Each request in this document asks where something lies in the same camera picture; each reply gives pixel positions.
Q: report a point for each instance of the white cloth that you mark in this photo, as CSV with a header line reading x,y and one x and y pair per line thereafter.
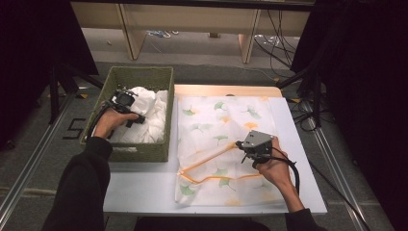
x,y
154,118

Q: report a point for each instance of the aluminium floor rail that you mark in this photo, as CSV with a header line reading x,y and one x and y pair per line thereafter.
x,y
33,160
326,154

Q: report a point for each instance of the beige wooden desk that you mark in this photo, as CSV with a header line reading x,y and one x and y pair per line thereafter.
x,y
192,19

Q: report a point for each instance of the person's dark pants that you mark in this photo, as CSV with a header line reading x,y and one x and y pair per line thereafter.
x,y
198,224

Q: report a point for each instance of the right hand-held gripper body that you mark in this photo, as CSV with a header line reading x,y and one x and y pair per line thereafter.
x,y
256,141

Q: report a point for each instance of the white foam board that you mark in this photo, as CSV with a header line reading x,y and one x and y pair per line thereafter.
x,y
144,189

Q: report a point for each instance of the leaf-print mesh laundry bag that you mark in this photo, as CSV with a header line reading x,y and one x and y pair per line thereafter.
x,y
205,128

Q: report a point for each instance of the person's left hand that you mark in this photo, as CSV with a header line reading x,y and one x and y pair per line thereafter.
x,y
109,123

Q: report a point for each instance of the black curtain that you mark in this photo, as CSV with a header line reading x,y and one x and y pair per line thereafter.
x,y
369,80
32,48

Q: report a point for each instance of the person's right hand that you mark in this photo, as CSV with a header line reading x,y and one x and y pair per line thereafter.
x,y
275,170

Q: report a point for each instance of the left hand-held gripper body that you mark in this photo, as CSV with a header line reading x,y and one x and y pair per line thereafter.
x,y
123,99

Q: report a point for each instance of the small brown box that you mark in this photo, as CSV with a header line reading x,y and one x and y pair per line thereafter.
x,y
214,35

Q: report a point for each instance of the green woven basket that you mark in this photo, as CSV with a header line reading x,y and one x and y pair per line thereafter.
x,y
138,77

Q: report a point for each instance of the black metal stand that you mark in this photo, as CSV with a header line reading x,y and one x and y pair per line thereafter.
x,y
54,96
317,96

